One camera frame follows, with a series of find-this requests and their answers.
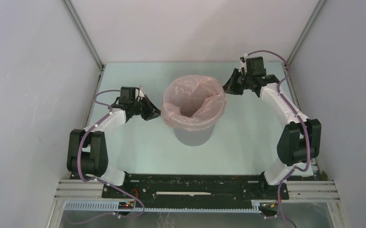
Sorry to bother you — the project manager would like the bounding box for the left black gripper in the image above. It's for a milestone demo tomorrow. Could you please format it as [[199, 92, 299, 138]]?
[[131, 95, 164, 121]]

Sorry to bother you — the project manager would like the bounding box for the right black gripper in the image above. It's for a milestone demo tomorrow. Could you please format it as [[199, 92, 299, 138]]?
[[221, 68, 253, 96]]

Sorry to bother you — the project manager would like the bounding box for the pink plastic trash bag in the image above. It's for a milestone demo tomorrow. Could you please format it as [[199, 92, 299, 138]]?
[[160, 75, 227, 131]]

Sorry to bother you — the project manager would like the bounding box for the grey trash bin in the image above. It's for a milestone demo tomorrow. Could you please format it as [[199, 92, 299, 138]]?
[[173, 125, 215, 146]]

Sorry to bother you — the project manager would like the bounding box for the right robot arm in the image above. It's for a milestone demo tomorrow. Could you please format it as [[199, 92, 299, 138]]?
[[223, 56, 321, 199]]

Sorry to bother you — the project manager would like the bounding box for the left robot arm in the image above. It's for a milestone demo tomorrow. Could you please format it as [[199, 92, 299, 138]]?
[[66, 87, 161, 198]]

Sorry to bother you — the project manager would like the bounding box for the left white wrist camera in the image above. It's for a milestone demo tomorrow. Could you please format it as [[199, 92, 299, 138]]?
[[135, 85, 145, 101]]

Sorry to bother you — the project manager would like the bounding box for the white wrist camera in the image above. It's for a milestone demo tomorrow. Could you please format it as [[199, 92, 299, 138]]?
[[238, 53, 249, 75], [135, 85, 145, 101]]

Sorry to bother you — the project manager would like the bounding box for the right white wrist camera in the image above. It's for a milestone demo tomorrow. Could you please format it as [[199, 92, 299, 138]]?
[[238, 53, 249, 75]]

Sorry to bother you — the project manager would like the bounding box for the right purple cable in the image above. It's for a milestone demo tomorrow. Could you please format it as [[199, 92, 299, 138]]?
[[247, 49, 312, 228]]

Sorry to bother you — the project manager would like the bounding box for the purple cable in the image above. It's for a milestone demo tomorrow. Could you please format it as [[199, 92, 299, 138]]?
[[75, 89, 122, 183], [247, 49, 312, 228]]

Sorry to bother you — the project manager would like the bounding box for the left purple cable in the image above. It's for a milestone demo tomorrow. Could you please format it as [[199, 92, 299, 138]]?
[[75, 89, 122, 183]]

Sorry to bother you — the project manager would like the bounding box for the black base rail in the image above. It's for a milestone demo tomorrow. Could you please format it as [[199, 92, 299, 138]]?
[[120, 174, 289, 209]]

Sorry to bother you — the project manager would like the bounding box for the left aluminium frame post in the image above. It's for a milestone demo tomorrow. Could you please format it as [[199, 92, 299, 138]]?
[[61, 0, 104, 70]]

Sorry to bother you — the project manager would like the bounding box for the aluminium frame post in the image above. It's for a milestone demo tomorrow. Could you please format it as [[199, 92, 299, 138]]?
[[287, 0, 328, 66], [61, 0, 104, 70]]

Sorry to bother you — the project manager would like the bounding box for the right aluminium frame post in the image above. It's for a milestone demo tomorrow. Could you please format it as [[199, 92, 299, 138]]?
[[287, 0, 328, 66]]

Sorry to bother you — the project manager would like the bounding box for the white cable duct strip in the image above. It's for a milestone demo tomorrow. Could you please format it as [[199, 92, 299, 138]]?
[[63, 200, 261, 213]]

